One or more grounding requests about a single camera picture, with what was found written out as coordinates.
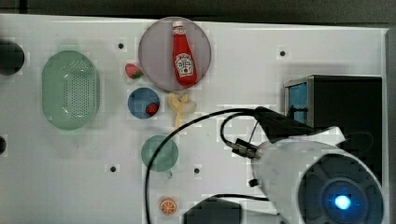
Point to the orange slice toy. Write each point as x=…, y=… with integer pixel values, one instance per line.
x=168, y=206

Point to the peeled banana toy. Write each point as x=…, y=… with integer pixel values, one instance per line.
x=181, y=105

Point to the black pot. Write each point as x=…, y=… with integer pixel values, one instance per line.
x=11, y=58
x=3, y=145

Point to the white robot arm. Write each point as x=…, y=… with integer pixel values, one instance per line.
x=310, y=179

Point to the grey round plate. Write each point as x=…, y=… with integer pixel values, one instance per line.
x=155, y=52

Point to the pink strawberry toy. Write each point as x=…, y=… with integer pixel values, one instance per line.
x=133, y=71

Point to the blue small bowl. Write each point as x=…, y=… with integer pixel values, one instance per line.
x=139, y=99

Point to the black pot lower left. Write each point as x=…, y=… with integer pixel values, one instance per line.
x=3, y=145

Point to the red ketchup bottle toy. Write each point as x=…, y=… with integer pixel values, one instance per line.
x=183, y=60

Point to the green perforated colander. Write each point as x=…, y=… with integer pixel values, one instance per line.
x=70, y=90

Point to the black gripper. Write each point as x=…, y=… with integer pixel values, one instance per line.
x=277, y=126

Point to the black pot top left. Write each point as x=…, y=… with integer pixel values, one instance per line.
x=11, y=58

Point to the red strawberry in bowl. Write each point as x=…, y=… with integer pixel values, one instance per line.
x=152, y=109

